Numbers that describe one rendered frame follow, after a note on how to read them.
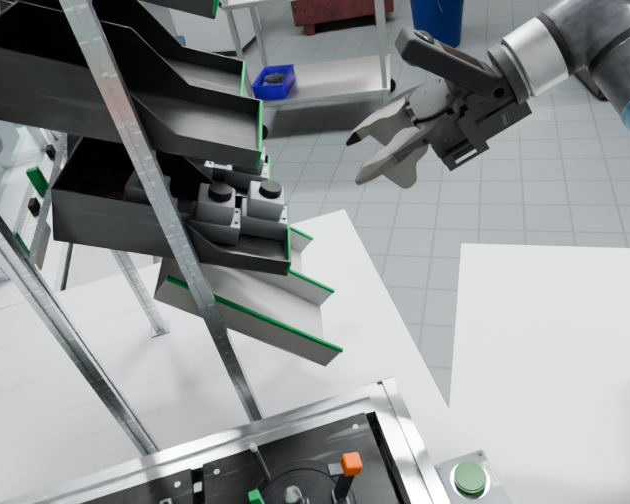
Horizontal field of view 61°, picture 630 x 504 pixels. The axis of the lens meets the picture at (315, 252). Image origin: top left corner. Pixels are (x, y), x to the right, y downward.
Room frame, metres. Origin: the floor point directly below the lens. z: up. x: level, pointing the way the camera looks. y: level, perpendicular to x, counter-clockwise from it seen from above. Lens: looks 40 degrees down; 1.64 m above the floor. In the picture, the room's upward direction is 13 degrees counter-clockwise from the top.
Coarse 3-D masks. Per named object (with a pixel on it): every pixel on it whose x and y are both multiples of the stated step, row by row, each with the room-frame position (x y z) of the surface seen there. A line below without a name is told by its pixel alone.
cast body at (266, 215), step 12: (252, 192) 0.59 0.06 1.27; (264, 192) 0.59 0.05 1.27; (276, 192) 0.59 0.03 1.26; (252, 204) 0.58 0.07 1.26; (264, 204) 0.58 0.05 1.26; (276, 204) 0.58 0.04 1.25; (252, 216) 0.58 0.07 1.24; (264, 216) 0.58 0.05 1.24; (276, 216) 0.58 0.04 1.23; (240, 228) 0.58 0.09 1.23; (252, 228) 0.58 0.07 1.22; (264, 228) 0.58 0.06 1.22; (276, 228) 0.58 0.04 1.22
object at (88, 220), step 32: (96, 160) 0.65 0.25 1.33; (128, 160) 0.65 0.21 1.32; (160, 160) 0.65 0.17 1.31; (64, 192) 0.53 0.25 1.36; (96, 192) 0.63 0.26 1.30; (192, 192) 0.65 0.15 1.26; (64, 224) 0.53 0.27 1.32; (96, 224) 0.53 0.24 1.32; (128, 224) 0.52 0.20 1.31; (288, 224) 0.59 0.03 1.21; (160, 256) 0.52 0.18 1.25; (224, 256) 0.52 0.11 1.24; (256, 256) 0.52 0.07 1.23; (288, 256) 0.52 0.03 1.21
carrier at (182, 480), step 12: (156, 480) 0.40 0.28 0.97; (168, 480) 0.40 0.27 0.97; (180, 480) 0.39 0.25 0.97; (192, 480) 0.39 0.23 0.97; (120, 492) 0.40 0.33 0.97; (132, 492) 0.39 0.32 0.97; (144, 492) 0.39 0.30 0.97; (156, 492) 0.38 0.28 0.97; (168, 492) 0.38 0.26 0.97; (180, 492) 0.38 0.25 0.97; (192, 492) 0.37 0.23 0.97
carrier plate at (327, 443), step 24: (312, 432) 0.42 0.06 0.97; (336, 432) 0.41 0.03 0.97; (360, 432) 0.40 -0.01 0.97; (240, 456) 0.41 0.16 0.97; (264, 456) 0.40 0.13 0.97; (288, 456) 0.39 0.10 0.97; (312, 456) 0.39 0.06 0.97; (336, 456) 0.38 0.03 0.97; (360, 456) 0.37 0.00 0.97; (216, 480) 0.38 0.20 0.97; (240, 480) 0.37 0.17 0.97; (360, 480) 0.34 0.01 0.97; (384, 480) 0.33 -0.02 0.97
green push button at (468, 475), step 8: (464, 464) 0.33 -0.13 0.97; (472, 464) 0.33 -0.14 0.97; (456, 472) 0.32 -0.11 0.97; (464, 472) 0.32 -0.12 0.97; (472, 472) 0.32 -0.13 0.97; (480, 472) 0.31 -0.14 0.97; (456, 480) 0.31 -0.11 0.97; (464, 480) 0.31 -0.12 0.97; (472, 480) 0.31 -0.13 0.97; (480, 480) 0.30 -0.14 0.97; (464, 488) 0.30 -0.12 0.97; (472, 488) 0.30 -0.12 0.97; (480, 488) 0.29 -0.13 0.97
